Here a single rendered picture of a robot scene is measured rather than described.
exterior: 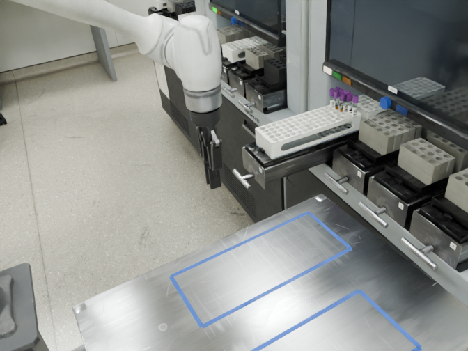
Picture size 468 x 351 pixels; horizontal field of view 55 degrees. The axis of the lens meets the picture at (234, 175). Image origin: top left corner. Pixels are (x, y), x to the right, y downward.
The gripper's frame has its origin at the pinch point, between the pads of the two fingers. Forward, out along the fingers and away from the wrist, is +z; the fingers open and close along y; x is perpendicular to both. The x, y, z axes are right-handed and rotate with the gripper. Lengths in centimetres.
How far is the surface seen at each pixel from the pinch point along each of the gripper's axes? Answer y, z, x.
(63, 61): 350, 71, 13
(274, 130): 0.8, -7.3, -19.8
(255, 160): -1.7, -1.3, -12.2
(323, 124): -3.5, -7.2, -33.2
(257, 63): 51, -6, -41
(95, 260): 75, 80, 37
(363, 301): -55, -2, -6
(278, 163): -5.8, -1.0, -17.1
